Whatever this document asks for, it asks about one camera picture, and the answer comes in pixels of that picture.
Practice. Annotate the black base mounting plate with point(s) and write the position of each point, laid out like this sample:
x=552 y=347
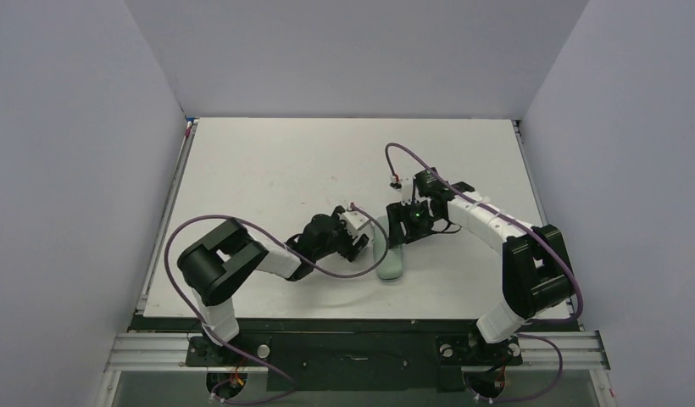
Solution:
x=357 y=355

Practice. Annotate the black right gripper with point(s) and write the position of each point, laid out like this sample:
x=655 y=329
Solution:
x=396 y=223

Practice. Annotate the aluminium table edge rail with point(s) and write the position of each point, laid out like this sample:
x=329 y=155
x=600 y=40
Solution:
x=191 y=128

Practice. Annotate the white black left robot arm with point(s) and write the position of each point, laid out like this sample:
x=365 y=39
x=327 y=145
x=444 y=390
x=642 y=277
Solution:
x=220 y=262

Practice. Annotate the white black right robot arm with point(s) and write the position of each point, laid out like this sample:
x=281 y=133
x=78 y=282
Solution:
x=536 y=272

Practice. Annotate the mint green umbrella case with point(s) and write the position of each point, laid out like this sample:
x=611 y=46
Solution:
x=391 y=267

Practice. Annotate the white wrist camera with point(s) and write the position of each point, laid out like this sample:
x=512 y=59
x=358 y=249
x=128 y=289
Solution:
x=407 y=189
x=357 y=225

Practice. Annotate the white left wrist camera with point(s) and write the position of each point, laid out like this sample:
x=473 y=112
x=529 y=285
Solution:
x=357 y=225

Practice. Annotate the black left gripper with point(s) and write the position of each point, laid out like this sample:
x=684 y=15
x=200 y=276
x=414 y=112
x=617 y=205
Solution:
x=354 y=244

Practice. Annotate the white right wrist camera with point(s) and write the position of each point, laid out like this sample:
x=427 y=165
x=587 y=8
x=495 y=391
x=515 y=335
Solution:
x=407 y=189

